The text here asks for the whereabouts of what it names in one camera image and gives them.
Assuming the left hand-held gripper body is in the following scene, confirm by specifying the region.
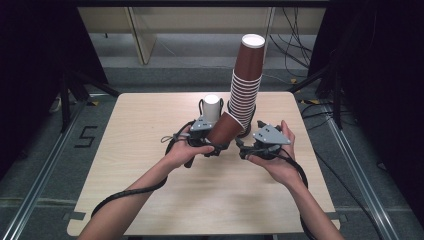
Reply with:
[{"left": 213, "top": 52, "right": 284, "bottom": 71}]
[{"left": 184, "top": 116, "right": 216, "bottom": 169}]

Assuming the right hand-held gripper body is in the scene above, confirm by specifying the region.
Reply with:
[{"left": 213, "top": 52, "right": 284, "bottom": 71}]
[{"left": 246, "top": 123, "right": 292, "bottom": 160}]

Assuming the dark brown double cup holder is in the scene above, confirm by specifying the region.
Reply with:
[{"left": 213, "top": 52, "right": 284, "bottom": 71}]
[{"left": 197, "top": 98, "right": 258, "bottom": 139}]

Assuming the single brown paper cup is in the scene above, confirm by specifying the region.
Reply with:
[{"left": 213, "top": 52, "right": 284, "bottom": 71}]
[{"left": 206, "top": 111, "right": 246, "bottom": 147}]

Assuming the stack of brown paper cups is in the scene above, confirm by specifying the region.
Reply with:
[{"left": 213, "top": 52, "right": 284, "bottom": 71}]
[{"left": 227, "top": 33, "right": 267, "bottom": 134}]

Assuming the person's right hand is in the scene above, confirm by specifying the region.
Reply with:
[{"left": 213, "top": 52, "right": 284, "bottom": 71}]
[{"left": 248, "top": 120, "right": 301, "bottom": 188}]

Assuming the person's left hand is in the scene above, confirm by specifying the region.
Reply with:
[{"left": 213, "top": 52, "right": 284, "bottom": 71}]
[{"left": 165, "top": 125, "right": 216, "bottom": 171}]

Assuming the white paper cup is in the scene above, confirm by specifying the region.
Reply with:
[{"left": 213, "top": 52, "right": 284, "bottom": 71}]
[{"left": 202, "top": 94, "right": 223, "bottom": 125}]

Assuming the black tripod stand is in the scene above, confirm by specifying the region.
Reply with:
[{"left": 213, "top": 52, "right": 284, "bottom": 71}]
[
  {"left": 58, "top": 64, "right": 121, "bottom": 134},
  {"left": 287, "top": 49, "right": 346, "bottom": 131}
]

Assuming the beige wooden shelf unit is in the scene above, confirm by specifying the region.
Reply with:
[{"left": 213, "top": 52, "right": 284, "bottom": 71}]
[{"left": 75, "top": 7, "right": 278, "bottom": 66}]

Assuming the dark curtain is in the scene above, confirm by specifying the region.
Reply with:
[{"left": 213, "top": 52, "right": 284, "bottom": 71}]
[
  {"left": 308, "top": 0, "right": 424, "bottom": 231},
  {"left": 0, "top": 0, "right": 109, "bottom": 174}
]

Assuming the black sleeved gripper cable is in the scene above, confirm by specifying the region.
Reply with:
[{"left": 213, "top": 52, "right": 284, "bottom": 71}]
[
  {"left": 275, "top": 151, "right": 317, "bottom": 240},
  {"left": 90, "top": 120, "right": 196, "bottom": 218}
]

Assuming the bundle of black cables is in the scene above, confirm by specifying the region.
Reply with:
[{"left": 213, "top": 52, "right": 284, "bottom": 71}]
[{"left": 268, "top": 7, "right": 316, "bottom": 86}]

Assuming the long black floor cable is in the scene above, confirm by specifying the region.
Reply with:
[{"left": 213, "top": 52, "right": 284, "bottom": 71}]
[{"left": 313, "top": 148, "right": 384, "bottom": 240}]

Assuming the metal floor rail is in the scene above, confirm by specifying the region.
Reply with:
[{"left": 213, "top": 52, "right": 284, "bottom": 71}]
[
  {"left": 0, "top": 96, "right": 101, "bottom": 240},
  {"left": 319, "top": 101, "right": 403, "bottom": 240}
]

